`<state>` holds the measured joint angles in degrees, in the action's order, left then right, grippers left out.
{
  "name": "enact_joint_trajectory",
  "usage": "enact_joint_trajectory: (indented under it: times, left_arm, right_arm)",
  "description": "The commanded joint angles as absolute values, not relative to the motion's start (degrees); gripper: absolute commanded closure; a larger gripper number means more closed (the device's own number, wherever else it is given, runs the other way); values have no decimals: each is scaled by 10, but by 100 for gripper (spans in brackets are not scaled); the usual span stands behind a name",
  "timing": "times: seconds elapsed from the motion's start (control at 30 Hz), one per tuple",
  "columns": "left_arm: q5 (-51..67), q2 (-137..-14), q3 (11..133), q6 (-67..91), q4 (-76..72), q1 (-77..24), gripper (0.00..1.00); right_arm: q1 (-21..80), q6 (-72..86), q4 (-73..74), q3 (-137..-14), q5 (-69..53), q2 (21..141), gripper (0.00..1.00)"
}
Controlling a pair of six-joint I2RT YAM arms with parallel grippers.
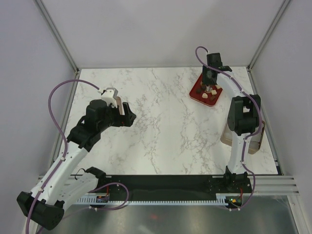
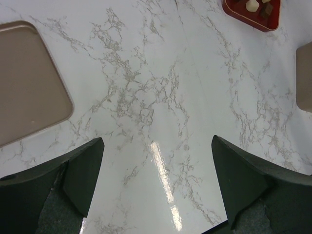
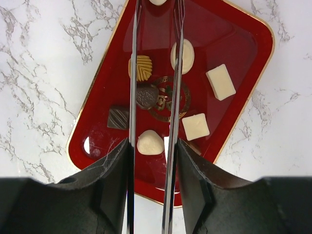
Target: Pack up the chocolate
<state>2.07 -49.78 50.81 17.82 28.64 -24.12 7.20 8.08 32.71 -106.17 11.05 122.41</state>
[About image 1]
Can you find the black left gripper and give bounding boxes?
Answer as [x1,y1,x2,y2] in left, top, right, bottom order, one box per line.
[98,102,136,132]

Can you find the steel tongs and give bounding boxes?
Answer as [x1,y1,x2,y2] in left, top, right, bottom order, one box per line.
[205,85,211,94]

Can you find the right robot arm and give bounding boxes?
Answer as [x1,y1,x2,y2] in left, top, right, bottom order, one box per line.
[202,65,262,193]

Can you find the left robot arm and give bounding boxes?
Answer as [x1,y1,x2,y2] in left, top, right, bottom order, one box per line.
[17,99,136,230]

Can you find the beige chocolate box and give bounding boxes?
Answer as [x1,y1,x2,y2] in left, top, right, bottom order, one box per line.
[220,121,266,155]

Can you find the beige box lid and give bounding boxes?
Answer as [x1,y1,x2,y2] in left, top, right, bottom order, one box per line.
[116,97,124,115]

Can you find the red square tray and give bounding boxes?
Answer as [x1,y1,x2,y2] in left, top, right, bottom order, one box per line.
[189,74,223,107]

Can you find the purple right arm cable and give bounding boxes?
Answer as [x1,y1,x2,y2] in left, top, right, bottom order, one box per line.
[195,46,261,212]

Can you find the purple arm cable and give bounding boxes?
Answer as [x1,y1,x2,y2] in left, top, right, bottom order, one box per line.
[195,46,261,212]
[25,79,100,232]

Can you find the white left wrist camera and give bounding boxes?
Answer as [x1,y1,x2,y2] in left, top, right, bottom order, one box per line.
[101,88,118,108]

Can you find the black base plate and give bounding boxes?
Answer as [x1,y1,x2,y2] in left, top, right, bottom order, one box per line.
[97,175,252,201]

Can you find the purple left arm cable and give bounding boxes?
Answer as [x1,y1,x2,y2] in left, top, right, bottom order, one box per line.
[25,79,100,232]

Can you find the aluminium frame right post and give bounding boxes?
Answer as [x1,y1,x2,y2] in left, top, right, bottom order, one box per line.
[246,0,293,71]

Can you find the aluminium frame post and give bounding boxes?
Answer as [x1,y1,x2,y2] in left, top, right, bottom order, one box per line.
[246,0,293,71]
[34,0,81,74]

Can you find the white cable duct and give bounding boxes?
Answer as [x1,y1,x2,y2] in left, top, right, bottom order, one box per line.
[75,193,243,206]

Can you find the aluminium frame left post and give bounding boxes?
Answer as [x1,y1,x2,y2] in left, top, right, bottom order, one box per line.
[34,0,81,74]

